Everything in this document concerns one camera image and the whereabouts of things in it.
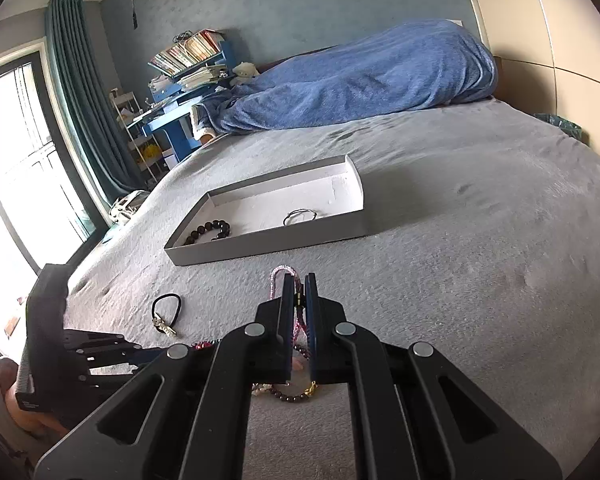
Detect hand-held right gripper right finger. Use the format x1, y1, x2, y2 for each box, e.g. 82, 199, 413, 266
304, 272, 563, 480

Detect white plush toy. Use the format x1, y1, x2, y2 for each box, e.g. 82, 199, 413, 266
232, 61, 261, 86

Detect black hair tie with charm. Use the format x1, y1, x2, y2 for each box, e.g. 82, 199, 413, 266
151, 293, 182, 337

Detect row of books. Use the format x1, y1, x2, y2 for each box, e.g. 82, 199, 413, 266
149, 31, 226, 76

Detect white object on floor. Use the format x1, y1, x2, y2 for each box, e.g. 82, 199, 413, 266
109, 190, 149, 226

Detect beige wardrobe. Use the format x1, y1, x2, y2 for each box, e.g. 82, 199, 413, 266
467, 0, 600, 161

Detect dark purple bead bracelet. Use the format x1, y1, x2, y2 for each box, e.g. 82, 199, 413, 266
266, 342, 318, 404

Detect blue fleece blanket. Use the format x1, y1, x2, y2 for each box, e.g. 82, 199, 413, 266
200, 19, 498, 136

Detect person's left hand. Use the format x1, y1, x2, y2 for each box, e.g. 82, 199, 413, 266
4, 387, 66, 435

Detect grey bed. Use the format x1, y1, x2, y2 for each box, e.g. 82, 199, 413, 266
62, 97, 600, 480

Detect teal curtain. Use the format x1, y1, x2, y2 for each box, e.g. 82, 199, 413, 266
45, 0, 147, 202

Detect grey cardboard box tray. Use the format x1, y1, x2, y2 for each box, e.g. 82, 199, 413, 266
164, 154, 368, 267

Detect window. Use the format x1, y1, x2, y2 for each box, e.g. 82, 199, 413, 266
0, 42, 106, 311

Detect dark brown bead bracelet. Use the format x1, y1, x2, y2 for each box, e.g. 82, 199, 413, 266
182, 220, 231, 246

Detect blue bookshelf desk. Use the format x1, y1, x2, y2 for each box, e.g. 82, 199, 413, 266
142, 30, 241, 162

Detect teal patterned bag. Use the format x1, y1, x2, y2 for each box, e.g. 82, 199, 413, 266
535, 112, 589, 147

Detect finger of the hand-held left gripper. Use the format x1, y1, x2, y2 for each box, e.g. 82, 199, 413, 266
63, 329, 142, 357
71, 346, 170, 390

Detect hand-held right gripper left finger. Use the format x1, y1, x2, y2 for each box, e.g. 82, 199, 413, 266
34, 274, 296, 480

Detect pink beaded cord bracelet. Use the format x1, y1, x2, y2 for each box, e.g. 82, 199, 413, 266
270, 266, 313, 347

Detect thin wire bracelet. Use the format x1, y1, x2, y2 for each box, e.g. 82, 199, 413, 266
283, 209, 317, 227

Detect white trolley cart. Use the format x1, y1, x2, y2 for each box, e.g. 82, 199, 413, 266
111, 89, 176, 182

